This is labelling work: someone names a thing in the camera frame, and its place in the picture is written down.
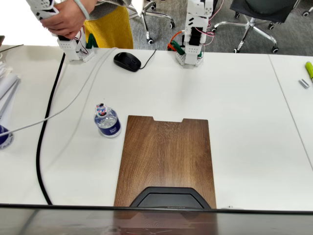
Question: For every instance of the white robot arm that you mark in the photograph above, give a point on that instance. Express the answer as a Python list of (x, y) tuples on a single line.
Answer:
[(193, 50)]

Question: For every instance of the black computer mouse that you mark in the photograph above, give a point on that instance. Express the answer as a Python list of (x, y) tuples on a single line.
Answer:
[(127, 61)]

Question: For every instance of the small grey clip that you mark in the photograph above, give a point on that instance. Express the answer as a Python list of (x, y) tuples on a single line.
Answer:
[(304, 84)]

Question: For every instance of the office chair caster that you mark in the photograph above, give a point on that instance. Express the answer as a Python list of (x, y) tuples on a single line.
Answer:
[(306, 12)]

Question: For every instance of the blue label water bottle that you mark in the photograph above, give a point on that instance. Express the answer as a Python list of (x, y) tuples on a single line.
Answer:
[(5, 139), (110, 128)]

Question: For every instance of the yellow skirt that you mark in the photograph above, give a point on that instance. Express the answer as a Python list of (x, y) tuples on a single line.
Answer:
[(112, 31)]

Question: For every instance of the black seat office chair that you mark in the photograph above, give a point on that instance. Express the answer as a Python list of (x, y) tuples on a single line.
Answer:
[(264, 9)]

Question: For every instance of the black monitor screen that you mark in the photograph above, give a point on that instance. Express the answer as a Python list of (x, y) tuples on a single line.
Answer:
[(49, 220)]

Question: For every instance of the black monitor stand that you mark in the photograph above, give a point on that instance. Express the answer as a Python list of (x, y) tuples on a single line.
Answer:
[(171, 198)]

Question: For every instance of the person's right hand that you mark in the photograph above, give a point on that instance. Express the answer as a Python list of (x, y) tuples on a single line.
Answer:
[(66, 22)]

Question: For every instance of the green marker pen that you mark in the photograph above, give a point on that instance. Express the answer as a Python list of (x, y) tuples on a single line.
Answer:
[(309, 71)]

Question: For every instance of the grey sweater torso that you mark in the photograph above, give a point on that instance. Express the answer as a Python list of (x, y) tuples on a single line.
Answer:
[(110, 5)]

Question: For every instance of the brown wooden board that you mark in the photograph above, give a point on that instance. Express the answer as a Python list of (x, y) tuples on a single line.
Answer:
[(166, 151)]

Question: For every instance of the white leader arm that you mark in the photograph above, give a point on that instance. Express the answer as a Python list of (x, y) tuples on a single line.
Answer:
[(67, 47)]

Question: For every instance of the chrome base office chair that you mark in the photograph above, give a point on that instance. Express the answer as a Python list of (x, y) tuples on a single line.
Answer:
[(146, 24)]

